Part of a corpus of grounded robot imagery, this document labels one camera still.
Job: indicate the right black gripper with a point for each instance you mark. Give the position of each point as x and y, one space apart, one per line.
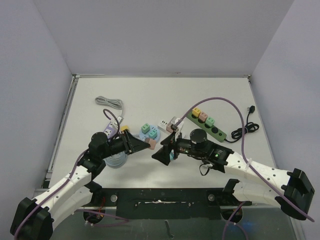
172 146

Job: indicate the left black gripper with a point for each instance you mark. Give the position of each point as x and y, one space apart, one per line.
132 144

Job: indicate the green plug adapter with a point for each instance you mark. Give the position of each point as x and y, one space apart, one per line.
145 128
210 122

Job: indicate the teal plug adapter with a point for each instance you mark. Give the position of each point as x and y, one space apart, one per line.
172 156
152 134

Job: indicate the yellow plug adapter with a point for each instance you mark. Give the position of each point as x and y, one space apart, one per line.
124 128
196 112

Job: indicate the brown pink plug adapter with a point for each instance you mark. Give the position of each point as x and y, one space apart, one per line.
203 116

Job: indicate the green power strip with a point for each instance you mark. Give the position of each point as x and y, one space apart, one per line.
215 132

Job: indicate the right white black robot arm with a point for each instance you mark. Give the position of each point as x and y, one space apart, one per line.
291 191

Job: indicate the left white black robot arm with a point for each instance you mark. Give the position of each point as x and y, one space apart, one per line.
37 218

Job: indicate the white power strip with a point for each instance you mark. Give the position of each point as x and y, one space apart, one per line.
162 126

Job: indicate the round blue power strip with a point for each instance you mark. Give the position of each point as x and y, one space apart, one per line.
144 136

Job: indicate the purple power strip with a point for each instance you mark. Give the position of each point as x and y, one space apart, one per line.
111 130

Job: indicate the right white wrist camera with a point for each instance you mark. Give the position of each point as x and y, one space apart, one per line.
176 124

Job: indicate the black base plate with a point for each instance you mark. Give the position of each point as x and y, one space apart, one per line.
164 203

